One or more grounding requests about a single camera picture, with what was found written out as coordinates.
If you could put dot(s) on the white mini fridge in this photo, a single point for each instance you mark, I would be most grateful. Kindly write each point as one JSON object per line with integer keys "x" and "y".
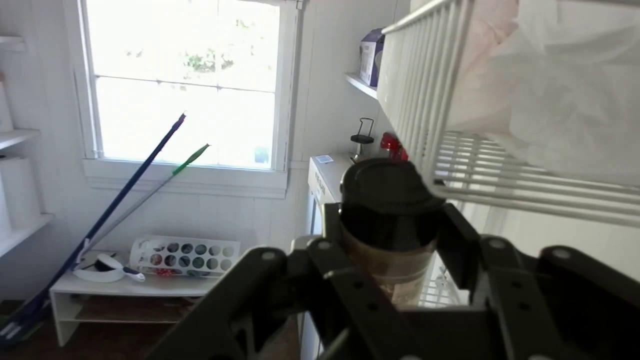
{"x": 326, "y": 186}

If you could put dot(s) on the spice bottle with black cap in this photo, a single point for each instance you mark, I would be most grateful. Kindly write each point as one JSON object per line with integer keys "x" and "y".
{"x": 390, "y": 200}

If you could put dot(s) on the white shelving unit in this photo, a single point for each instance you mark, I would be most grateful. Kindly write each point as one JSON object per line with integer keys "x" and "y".
{"x": 17, "y": 193}

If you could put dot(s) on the low white bench shelf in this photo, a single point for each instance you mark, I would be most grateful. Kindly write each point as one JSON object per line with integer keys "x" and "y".
{"x": 121, "y": 291}

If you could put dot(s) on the white wall shelf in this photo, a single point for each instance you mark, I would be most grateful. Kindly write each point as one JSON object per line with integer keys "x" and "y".
{"x": 363, "y": 84}

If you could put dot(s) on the white round bowl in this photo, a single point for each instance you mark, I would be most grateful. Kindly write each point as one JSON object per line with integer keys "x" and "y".
{"x": 100, "y": 270}

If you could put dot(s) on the white plastic bag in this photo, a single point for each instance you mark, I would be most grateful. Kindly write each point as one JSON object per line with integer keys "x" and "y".
{"x": 567, "y": 87}

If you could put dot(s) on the red fire extinguisher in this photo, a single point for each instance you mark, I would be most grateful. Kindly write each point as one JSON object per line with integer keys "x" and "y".
{"x": 392, "y": 146}

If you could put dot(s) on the white tray with coloured wells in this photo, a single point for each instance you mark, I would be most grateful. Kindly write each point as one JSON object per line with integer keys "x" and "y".
{"x": 187, "y": 256}

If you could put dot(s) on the blue and white carton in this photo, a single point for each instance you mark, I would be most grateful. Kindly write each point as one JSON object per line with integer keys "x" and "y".
{"x": 372, "y": 56}

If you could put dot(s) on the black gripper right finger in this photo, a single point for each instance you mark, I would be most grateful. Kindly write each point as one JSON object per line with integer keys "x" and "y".
{"x": 567, "y": 301}

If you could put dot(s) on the black lantern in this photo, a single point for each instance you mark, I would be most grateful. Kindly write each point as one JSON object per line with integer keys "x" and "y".
{"x": 363, "y": 141}

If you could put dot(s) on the white framed window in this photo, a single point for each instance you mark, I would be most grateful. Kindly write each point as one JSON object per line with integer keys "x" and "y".
{"x": 187, "y": 87}

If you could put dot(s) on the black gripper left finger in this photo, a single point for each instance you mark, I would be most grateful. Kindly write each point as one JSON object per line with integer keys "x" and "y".
{"x": 266, "y": 301}

